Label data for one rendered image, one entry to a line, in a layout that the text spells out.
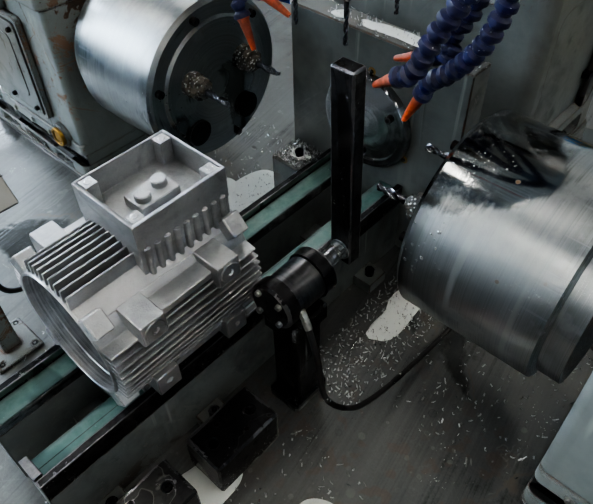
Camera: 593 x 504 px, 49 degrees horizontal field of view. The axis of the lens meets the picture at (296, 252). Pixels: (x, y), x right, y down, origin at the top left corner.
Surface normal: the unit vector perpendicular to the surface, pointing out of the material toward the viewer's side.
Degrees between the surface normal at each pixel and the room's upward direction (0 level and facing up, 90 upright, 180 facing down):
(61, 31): 90
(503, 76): 90
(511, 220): 39
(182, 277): 0
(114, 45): 54
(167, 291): 0
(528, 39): 90
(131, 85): 73
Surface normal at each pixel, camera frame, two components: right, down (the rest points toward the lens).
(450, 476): -0.02, -0.68
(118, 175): 0.74, 0.48
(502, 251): -0.56, 0.04
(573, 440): -0.68, 0.54
